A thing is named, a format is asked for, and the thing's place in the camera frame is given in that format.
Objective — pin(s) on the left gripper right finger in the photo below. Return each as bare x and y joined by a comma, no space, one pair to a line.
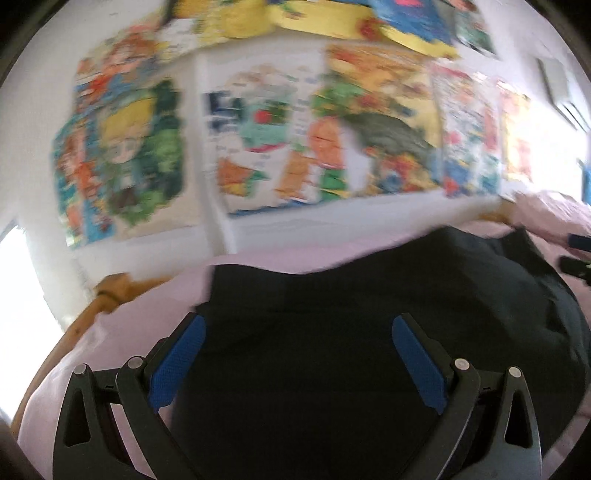
487,426

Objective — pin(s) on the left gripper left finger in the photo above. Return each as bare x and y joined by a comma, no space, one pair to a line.
88,443

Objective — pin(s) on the black puffer jacket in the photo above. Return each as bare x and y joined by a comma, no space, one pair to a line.
298,376

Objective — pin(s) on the pink bed sheet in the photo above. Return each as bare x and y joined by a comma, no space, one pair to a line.
134,327

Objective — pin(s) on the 2024 dragon drawing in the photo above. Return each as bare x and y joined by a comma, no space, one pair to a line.
471,146

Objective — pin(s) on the black hill flower drawing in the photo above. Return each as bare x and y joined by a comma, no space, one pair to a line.
383,101

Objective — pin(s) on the blue yellow jellyfish drawing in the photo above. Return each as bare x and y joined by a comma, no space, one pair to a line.
416,25

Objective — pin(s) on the anime character drawing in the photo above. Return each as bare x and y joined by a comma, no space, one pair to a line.
147,170

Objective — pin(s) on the fruit juice drawing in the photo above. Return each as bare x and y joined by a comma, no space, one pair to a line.
272,147

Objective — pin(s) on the wooden bed frame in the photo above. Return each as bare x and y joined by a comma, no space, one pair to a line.
109,294

